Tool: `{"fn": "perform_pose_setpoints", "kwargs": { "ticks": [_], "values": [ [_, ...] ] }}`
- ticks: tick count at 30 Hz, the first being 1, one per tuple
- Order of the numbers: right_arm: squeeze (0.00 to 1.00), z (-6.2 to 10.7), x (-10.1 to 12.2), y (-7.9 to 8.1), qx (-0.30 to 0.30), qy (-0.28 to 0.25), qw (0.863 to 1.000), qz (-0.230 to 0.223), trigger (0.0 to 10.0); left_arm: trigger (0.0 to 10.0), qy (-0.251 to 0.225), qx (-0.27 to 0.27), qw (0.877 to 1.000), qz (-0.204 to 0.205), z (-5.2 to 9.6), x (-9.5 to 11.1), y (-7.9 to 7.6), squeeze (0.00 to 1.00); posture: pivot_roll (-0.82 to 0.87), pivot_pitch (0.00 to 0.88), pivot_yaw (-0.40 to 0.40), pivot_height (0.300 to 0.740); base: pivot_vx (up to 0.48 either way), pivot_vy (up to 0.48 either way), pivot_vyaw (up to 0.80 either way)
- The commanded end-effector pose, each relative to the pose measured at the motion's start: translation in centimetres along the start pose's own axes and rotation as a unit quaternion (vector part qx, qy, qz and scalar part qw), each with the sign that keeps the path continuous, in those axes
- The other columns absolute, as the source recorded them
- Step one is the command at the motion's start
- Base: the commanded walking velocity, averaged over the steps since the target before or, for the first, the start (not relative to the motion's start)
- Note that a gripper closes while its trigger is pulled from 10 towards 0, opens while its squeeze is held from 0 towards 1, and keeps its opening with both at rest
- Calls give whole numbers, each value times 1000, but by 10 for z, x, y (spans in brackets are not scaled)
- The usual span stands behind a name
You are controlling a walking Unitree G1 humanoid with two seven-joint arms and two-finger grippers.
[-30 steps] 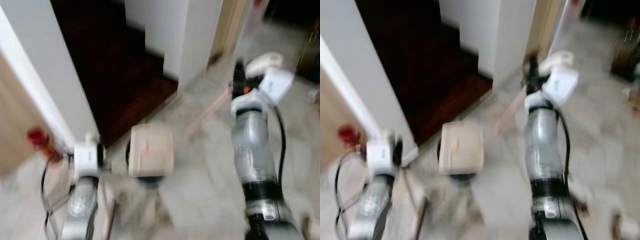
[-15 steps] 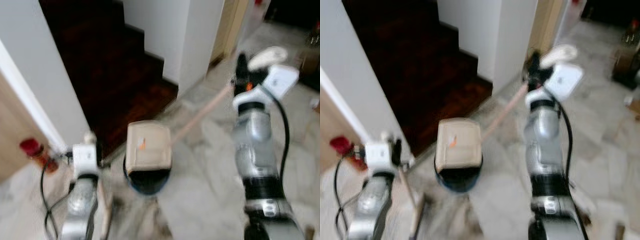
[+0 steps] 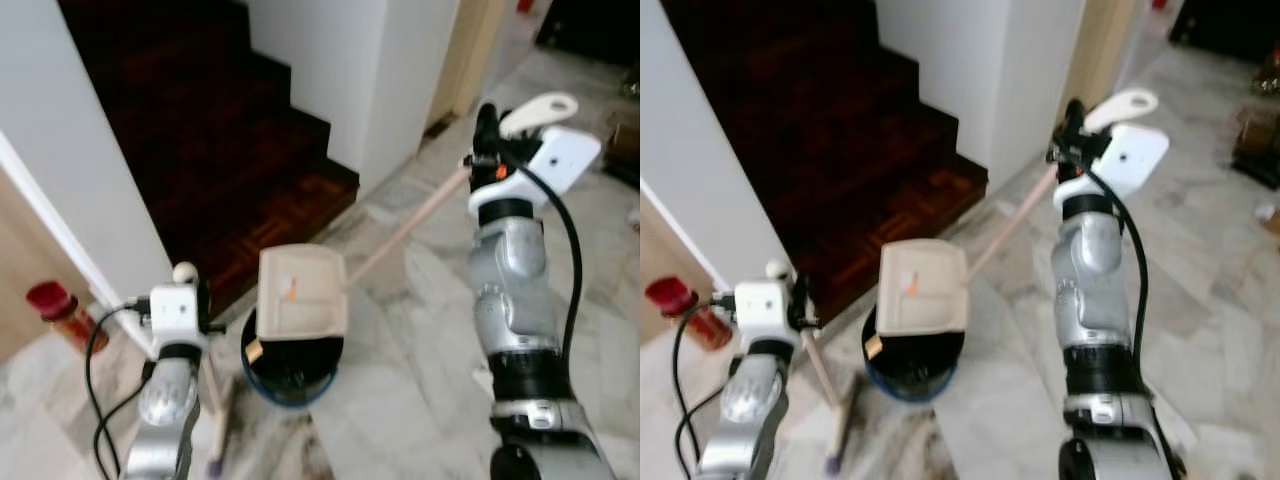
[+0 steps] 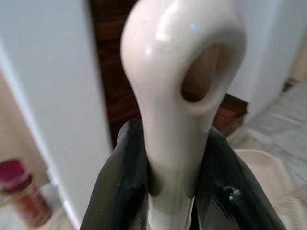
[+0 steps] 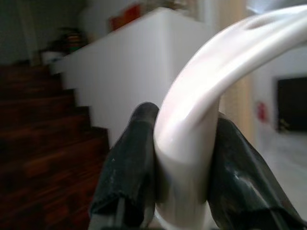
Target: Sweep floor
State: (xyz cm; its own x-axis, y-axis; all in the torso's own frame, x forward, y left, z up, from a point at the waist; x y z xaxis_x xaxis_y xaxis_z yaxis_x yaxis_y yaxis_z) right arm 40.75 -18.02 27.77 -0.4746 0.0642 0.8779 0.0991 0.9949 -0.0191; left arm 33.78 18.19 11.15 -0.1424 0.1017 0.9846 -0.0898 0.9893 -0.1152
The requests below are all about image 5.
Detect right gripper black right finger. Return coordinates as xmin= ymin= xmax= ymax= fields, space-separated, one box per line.
xmin=208 ymin=115 xmax=307 ymax=230

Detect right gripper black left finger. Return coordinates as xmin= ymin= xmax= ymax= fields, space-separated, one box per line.
xmin=90 ymin=102 xmax=161 ymax=230

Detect beige long-handled dustpan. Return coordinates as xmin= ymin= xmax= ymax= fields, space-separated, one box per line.
xmin=153 ymin=4 xmax=307 ymax=230

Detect small red object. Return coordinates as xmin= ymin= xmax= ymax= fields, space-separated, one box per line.
xmin=256 ymin=101 xmax=268 ymax=120

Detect dark wooden stairs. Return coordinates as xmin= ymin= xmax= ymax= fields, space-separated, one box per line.
xmin=0 ymin=64 xmax=110 ymax=230

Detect beige louvred door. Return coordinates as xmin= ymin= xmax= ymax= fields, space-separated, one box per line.
xmin=212 ymin=0 xmax=255 ymax=135

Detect black cabinet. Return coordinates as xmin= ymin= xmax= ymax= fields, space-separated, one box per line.
xmin=275 ymin=76 xmax=307 ymax=133

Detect orange red box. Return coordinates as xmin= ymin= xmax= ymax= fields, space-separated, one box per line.
xmin=109 ymin=4 xmax=142 ymax=31

